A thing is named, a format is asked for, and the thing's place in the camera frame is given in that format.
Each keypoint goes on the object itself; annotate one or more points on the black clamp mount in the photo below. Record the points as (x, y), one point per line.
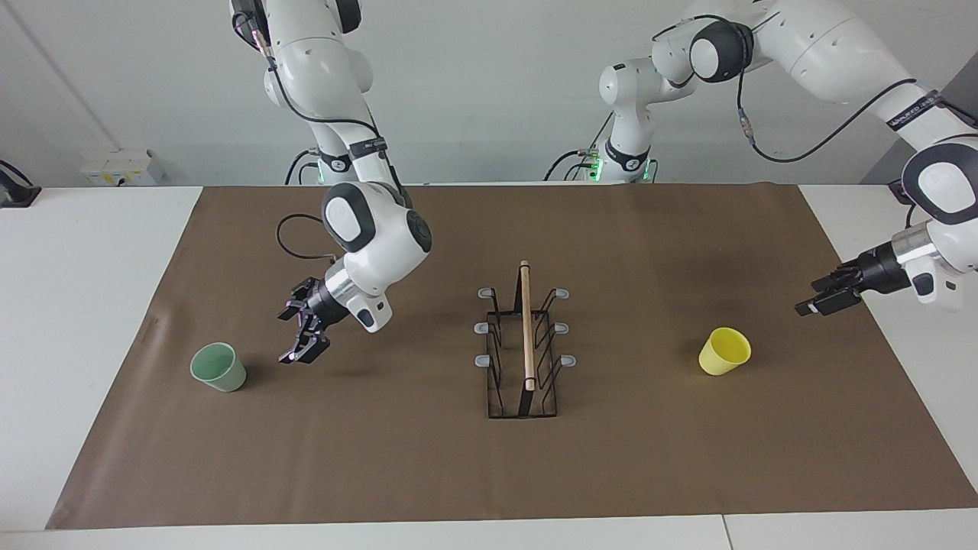
(15, 191)

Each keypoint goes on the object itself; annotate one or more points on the pale green plastic cup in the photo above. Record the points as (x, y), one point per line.
(220, 370)

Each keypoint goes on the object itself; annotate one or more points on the brown paper table mat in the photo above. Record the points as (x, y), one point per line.
(382, 443)

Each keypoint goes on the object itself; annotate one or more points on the yellow plastic cup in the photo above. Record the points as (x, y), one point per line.
(724, 351)

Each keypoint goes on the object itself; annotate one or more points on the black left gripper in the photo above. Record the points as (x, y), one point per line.
(879, 271)

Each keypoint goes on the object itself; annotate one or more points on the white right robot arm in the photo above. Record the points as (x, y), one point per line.
(382, 237)

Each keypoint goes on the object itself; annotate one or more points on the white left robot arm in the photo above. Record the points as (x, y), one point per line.
(825, 53)

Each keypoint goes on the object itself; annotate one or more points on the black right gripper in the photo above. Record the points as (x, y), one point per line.
(321, 304)

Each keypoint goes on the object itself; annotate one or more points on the white wall socket box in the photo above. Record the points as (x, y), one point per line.
(122, 168)

